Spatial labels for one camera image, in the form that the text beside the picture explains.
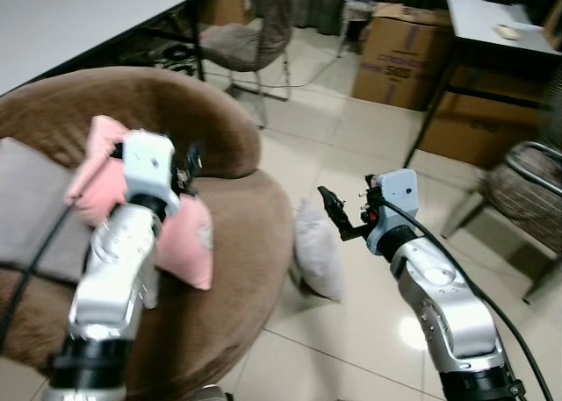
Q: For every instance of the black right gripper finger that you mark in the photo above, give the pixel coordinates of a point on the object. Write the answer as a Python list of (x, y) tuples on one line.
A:
[(335, 206)]

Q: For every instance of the light grey pillow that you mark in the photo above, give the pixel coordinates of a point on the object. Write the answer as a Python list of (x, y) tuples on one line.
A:
[(35, 208), (320, 261)]

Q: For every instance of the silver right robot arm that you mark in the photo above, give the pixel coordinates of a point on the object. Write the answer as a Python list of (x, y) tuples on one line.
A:
[(448, 322)]

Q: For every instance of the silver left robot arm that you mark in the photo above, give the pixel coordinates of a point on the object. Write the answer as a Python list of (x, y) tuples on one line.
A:
[(114, 278)]

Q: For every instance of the pink pillow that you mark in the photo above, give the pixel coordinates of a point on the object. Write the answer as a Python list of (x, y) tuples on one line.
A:
[(189, 243)]

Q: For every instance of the brown round sofa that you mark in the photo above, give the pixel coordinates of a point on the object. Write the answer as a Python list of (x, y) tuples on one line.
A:
[(237, 243)]

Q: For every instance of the metal chair grey cushion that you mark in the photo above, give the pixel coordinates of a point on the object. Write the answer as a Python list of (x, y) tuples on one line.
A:
[(241, 46)]

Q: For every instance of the plain cardboard box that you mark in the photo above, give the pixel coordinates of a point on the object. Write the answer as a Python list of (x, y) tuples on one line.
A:
[(479, 125)]

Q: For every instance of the metal chair brown cushion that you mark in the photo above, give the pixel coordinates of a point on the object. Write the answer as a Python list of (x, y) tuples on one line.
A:
[(522, 195)]

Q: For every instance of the cardboard box purple print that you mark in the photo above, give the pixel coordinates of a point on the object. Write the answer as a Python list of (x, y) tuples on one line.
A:
[(399, 59)]

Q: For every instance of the white table black legs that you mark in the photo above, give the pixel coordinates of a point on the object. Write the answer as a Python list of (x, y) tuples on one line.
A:
[(79, 24)]

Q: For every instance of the small beige object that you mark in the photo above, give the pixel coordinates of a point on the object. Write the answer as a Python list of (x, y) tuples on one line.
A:
[(507, 32)]

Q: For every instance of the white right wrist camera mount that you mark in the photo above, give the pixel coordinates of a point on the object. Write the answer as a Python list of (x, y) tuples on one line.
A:
[(397, 199)]

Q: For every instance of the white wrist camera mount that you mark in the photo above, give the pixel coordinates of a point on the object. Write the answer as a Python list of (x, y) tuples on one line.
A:
[(147, 164), (397, 199)]

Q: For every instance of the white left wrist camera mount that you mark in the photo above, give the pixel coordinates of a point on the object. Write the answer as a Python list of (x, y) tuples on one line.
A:
[(147, 164)]

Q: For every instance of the white desk black frame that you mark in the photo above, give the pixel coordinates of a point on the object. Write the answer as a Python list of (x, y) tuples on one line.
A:
[(496, 28)]

